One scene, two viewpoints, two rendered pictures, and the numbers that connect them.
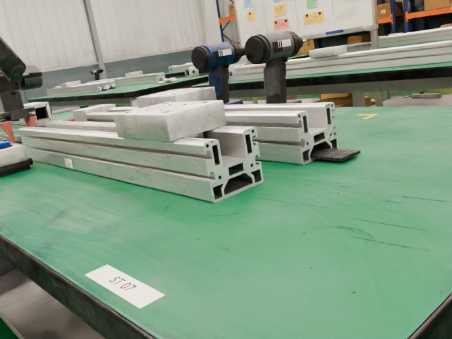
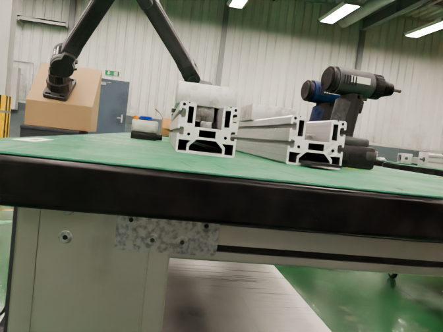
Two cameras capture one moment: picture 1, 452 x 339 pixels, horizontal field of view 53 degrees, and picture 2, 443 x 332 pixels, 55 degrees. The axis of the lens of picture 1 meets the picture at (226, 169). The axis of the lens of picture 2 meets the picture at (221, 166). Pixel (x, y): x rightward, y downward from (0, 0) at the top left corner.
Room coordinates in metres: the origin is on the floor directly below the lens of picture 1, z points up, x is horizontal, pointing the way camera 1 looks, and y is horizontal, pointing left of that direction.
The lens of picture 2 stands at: (0.03, -0.40, 0.81)
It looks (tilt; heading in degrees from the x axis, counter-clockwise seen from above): 4 degrees down; 30
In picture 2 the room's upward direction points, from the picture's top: 7 degrees clockwise
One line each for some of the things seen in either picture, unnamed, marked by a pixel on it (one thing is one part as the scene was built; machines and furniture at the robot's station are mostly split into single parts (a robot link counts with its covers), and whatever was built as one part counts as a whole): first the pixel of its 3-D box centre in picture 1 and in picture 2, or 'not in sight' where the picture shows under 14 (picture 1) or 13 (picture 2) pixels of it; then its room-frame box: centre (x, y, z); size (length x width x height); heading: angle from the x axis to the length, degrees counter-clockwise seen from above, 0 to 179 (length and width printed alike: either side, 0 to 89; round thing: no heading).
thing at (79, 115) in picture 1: (93, 123); not in sight; (1.40, 0.38, 0.83); 0.12 x 0.09 x 0.10; 129
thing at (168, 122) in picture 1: (169, 127); (202, 105); (0.75, 0.08, 0.87); 0.16 x 0.11 x 0.07; 39
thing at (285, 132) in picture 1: (181, 127); (262, 139); (1.06, 0.09, 0.82); 0.80 x 0.10 x 0.09; 39
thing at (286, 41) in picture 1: (285, 82); (359, 120); (1.03, -0.16, 0.89); 0.20 x 0.08 x 0.22; 138
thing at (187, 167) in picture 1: (107, 148); (191, 130); (0.94, 0.24, 0.82); 0.80 x 0.10 x 0.09; 39
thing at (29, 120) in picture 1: (23, 126); not in sight; (1.40, 0.58, 0.85); 0.07 x 0.07 x 0.09; 38
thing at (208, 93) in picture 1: (177, 106); (265, 120); (1.06, 0.09, 0.87); 0.16 x 0.11 x 0.07; 39
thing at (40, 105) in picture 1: (34, 114); not in sight; (2.21, 0.86, 0.83); 0.11 x 0.10 x 0.10; 132
